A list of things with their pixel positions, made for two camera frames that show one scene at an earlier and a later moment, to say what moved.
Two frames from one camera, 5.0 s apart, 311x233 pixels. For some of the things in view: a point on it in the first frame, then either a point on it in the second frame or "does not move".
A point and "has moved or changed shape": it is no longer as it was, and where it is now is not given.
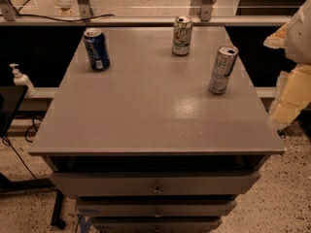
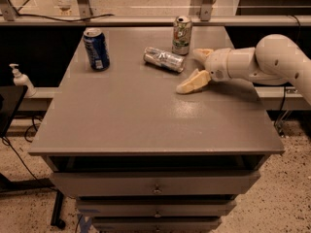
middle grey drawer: [156, 208] does not move
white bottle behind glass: [64, 2] does not move
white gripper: [299, 36] → [218, 64]
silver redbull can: [223, 68] has moved or changed shape
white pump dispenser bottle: [21, 80] does not move
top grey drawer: [155, 183] does not move
